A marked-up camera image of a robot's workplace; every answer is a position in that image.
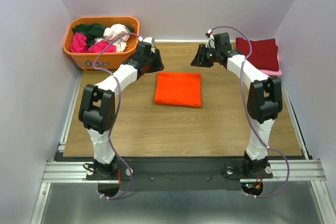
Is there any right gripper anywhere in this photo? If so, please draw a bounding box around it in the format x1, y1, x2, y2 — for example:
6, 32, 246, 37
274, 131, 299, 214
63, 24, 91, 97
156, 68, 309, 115
190, 44, 220, 68

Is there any orange t-shirt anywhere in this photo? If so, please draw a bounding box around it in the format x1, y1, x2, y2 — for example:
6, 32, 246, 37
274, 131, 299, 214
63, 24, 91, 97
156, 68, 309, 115
154, 72, 202, 108

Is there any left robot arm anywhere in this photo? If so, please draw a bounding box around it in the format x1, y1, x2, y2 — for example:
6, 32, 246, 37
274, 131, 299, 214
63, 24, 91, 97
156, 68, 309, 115
78, 37, 164, 179

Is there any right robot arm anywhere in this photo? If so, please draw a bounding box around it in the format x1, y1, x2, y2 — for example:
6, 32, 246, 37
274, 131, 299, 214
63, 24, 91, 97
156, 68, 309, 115
191, 29, 282, 177

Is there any pale pink garment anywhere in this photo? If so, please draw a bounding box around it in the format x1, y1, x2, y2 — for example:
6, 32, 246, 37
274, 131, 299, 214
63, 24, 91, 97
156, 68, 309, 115
92, 24, 134, 52

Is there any orange plastic laundry basket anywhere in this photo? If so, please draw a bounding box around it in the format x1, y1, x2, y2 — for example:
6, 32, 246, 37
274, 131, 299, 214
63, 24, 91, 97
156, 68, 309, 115
63, 16, 140, 70

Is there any folded dark red t-shirt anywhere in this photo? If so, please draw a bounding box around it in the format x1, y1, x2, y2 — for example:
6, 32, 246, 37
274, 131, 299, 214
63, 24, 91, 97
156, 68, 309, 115
248, 38, 280, 72

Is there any dark green garment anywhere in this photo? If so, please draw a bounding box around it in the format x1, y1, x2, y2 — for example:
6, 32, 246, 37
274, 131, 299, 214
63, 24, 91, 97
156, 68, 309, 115
72, 23, 135, 48

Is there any magenta garment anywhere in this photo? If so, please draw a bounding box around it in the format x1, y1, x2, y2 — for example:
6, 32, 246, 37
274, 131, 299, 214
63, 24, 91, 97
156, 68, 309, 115
70, 32, 110, 53

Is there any folded pink t-shirt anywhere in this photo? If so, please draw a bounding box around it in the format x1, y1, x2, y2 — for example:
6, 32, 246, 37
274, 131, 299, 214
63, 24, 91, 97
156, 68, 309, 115
260, 55, 282, 77

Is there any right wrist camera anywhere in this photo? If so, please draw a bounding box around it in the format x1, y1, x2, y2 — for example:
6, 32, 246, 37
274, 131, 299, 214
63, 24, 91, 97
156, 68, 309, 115
205, 29, 215, 49

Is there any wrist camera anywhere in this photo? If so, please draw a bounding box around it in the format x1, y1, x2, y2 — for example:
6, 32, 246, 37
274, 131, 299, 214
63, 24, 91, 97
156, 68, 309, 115
205, 29, 215, 49
142, 37, 155, 45

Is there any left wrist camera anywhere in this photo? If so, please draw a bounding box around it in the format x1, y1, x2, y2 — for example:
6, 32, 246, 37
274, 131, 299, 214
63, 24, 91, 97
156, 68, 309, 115
142, 37, 155, 45

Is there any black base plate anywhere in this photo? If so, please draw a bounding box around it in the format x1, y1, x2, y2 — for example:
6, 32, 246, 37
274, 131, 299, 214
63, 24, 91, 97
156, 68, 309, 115
83, 156, 273, 194

